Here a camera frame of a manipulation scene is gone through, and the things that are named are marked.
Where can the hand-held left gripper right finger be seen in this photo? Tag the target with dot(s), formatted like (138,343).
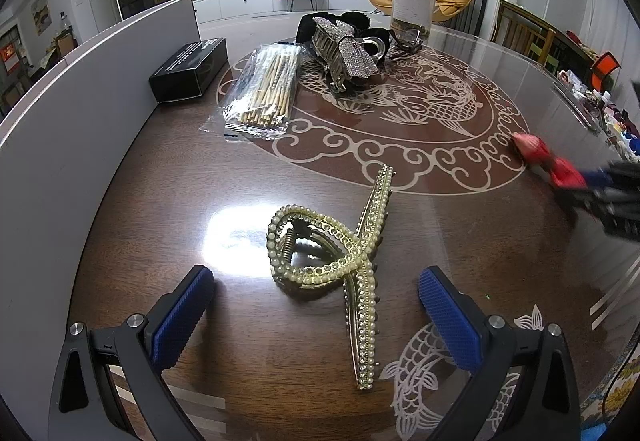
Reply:
(445,321)

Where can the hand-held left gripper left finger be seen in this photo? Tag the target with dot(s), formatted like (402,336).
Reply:
(177,321)

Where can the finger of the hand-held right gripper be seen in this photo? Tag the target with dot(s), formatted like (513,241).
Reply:
(600,178)
(580,198)

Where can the red hair bow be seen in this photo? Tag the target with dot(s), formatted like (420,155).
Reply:
(565,173)

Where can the gold pearl hair claw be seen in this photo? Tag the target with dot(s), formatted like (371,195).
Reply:
(362,271)

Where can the brown patterned glossy desktop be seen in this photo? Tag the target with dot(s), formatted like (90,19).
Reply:
(150,221)

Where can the pile of assorted small items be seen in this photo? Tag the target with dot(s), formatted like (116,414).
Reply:
(600,106)

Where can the orange black chair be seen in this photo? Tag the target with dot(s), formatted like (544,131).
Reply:
(605,68)

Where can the dark wooden chair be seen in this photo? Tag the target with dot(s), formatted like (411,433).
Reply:
(520,28)

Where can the floral patterned cloth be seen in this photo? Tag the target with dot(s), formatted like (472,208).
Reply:
(610,396)

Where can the grey partition board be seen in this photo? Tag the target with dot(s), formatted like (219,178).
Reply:
(60,171)

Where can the dark translucent hair claw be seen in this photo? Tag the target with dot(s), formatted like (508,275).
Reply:
(407,43)

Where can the bag of cotton swabs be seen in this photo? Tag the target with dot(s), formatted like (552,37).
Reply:
(270,86)

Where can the glass jar with white label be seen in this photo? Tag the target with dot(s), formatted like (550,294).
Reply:
(412,6)

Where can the black rectangular box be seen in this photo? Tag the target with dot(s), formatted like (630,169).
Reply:
(187,66)

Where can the rhinestone bow hair claw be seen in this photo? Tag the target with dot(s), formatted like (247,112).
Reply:
(350,53)

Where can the black plush hair accessories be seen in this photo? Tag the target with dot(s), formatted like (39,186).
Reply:
(357,18)

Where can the red square paper decoration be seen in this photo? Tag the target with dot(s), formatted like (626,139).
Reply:
(9,57)

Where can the framed wall painting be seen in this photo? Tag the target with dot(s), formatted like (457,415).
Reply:
(41,13)

